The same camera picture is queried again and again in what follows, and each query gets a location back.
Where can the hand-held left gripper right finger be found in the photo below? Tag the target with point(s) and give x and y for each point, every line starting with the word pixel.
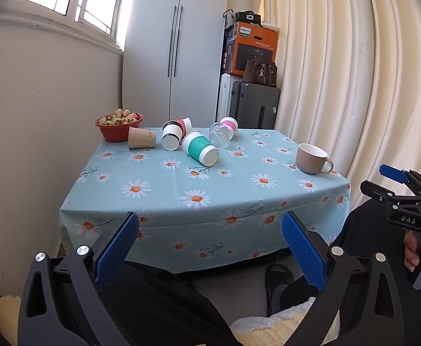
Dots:
pixel 304 248

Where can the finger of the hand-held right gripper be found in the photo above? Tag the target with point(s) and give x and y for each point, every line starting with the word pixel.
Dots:
pixel 378 191
pixel 394 173

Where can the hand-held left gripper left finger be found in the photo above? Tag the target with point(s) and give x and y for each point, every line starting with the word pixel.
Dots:
pixel 118 248

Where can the brown paper cup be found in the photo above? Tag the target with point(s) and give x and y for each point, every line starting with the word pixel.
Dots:
pixel 142 138

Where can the black and white paper cup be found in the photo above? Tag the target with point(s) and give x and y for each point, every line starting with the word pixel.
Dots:
pixel 170 137

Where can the teal and white paper cup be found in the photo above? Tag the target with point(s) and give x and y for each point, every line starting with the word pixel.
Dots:
pixel 196 147

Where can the clear plastic cup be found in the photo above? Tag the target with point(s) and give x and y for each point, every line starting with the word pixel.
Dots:
pixel 220 135

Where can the red paper cup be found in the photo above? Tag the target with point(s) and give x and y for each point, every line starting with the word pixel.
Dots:
pixel 186 124

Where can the pink and white paper cup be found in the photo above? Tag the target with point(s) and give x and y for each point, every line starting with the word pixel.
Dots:
pixel 230 122

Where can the person's right leg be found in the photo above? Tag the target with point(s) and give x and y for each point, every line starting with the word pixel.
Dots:
pixel 372 223

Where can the black slipper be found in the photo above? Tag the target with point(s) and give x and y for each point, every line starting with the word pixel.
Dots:
pixel 278 281

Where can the beige ceramic mug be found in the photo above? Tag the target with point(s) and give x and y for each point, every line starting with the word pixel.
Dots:
pixel 309 158

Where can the white lace cloth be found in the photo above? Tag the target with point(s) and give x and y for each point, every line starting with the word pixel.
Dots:
pixel 268 319

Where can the floral light blue tablecloth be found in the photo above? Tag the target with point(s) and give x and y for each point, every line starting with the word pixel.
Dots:
pixel 203 187

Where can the red plastic bowl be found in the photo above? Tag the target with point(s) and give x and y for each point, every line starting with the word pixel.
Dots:
pixel 115 133

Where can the cream curtain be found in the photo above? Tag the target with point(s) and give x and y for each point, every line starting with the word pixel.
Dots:
pixel 340 61

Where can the pile of beige buns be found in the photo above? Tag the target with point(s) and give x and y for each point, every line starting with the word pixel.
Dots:
pixel 120 118

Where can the grey suitcase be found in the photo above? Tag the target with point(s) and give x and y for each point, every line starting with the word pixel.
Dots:
pixel 255 104

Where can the brown handbag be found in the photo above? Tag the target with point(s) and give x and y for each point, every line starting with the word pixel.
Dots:
pixel 262 74

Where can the white suitcase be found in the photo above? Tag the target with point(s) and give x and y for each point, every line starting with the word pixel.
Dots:
pixel 224 97

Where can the orange and black cardboard box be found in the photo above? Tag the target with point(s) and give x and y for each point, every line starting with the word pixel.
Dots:
pixel 257 48

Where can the white wardrobe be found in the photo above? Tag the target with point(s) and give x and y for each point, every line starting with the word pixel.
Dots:
pixel 149 61

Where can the black camera bag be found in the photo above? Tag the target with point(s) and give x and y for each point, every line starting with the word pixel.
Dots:
pixel 247 18

